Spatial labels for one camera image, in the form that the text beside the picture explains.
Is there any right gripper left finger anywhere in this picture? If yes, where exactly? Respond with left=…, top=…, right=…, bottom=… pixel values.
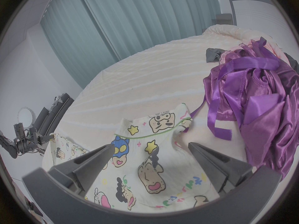
left=48, top=144, right=115, bottom=194

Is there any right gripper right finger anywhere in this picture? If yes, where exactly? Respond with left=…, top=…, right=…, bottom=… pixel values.
left=188, top=142, right=254, bottom=194

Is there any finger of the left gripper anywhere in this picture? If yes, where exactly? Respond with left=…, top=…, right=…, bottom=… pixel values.
left=40, top=135, right=55, bottom=144

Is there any white printed pyjama top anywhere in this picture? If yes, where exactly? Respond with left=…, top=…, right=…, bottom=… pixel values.
left=42, top=103, right=221, bottom=211

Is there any bed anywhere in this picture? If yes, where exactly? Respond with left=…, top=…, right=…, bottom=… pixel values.
left=42, top=0, right=299, bottom=210

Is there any dark grey low cabinet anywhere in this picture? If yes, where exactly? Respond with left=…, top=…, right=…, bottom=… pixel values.
left=35, top=93, right=75, bottom=135

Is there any round white mirror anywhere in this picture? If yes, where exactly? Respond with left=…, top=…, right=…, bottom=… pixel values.
left=18, top=107, right=33, bottom=126

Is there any purple satin garment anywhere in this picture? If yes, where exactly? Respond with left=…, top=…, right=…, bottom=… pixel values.
left=185, top=37, right=299, bottom=182

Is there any blue-green curtain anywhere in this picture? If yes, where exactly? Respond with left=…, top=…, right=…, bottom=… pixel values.
left=77, top=0, right=221, bottom=63
left=40, top=0, right=118, bottom=91

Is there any dark grey garment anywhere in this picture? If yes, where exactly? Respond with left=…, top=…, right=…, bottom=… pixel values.
left=206, top=48, right=226, bottom=63

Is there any pink garment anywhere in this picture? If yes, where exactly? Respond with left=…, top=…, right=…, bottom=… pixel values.
left=238, top=29, right=284, bottom=60

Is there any cream pillow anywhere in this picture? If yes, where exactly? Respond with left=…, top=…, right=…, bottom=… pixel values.
left=202, top=24, right=248, bottom=41

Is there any grey bedside table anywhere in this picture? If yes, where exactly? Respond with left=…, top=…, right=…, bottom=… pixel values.
left=211, top=13, right=234, bottom=30

